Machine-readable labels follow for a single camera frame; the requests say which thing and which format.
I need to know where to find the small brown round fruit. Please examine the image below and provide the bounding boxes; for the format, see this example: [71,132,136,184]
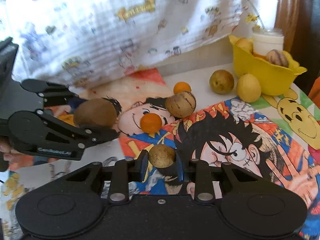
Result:
[148,144,175,168]

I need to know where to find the large brown kiwi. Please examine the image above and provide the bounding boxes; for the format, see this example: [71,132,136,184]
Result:
[73,99,117,128]

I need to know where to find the orange kumquat front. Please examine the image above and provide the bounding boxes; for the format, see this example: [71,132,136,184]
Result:
[140,113,162,134]

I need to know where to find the orange kumquat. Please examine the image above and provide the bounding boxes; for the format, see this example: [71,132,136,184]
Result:
[173,82,191,94]
[140,113,162,134]

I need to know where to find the striped pepino melon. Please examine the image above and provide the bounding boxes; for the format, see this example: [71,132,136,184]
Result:
[165,91,196,118]

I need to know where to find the green-yellow pear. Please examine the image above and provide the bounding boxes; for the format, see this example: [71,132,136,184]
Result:
[209,69,234,94]

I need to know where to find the yellow lemon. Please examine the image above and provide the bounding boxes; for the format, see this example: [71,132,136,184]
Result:
[236,74,261,103]

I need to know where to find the person's left hand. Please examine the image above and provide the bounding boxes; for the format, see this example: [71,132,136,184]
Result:
[0,137,34,172]

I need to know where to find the colourful cartoon poster mat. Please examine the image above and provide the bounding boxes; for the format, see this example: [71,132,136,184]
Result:
[0,67,320,240]

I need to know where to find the white cartoon print cloth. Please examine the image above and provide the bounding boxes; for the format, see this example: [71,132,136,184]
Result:
[1,0,247,87]

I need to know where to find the yellow plastic bowl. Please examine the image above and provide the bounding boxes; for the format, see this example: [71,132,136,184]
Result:
[228,35,307,96]

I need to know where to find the yellow fruit in bowl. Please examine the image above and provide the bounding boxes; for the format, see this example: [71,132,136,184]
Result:
[235,38,253,53]

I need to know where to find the white plastic cup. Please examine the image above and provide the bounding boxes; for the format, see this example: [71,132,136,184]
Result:
[252,28,284,57]

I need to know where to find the dark wooden chair frame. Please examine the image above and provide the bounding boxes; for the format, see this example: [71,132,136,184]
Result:
[275,0,319,94]

